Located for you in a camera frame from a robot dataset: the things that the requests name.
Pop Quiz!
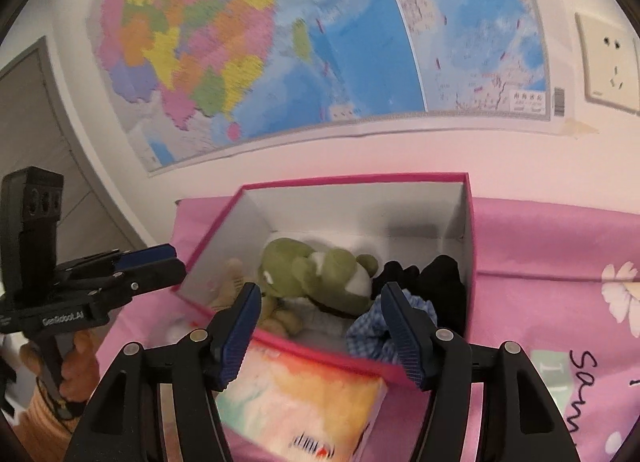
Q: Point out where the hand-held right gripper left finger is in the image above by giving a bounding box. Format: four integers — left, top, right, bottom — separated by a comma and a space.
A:
72, 282, 263, 462

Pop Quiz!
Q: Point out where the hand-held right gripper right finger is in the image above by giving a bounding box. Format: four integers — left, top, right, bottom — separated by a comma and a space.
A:
380, 282, 581, 462

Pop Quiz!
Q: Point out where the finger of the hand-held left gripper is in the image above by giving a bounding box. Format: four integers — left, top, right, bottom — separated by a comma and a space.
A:
67, 257, 187, 296
57, 243, 178, 279

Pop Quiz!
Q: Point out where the blue gingham scrunchie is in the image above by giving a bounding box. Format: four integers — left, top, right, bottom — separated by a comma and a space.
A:
345, 289, 438, 365

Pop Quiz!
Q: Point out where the brown plush bear toy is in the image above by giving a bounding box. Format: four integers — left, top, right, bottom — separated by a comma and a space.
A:
207, 257, 303, 338

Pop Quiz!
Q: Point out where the black scrunchie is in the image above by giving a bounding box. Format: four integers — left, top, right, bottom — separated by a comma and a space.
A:
372, 254, 468, 338

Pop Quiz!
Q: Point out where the green frog plush toy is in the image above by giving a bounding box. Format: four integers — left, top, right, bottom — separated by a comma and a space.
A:
257, 238, 379, 315

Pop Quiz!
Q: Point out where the pink storage box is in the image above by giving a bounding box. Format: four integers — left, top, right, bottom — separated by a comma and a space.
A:
172, 172, 473, 390

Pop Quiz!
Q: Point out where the person's left hand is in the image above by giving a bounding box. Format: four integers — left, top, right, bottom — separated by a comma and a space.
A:
20, 329, 101, 405

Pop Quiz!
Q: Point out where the large pastel tissue pack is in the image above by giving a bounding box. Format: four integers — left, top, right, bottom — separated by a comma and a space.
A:
215, 342, 388, 462

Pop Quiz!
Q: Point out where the grey door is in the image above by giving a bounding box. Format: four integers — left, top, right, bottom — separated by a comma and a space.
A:
0, 37, 151, 268

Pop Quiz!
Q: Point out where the colourful wall map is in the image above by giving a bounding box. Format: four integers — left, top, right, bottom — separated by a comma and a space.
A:
85, 0, 568, 173

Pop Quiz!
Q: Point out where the white wall socket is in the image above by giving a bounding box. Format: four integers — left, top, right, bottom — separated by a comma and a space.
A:
575, 12, 640, 115

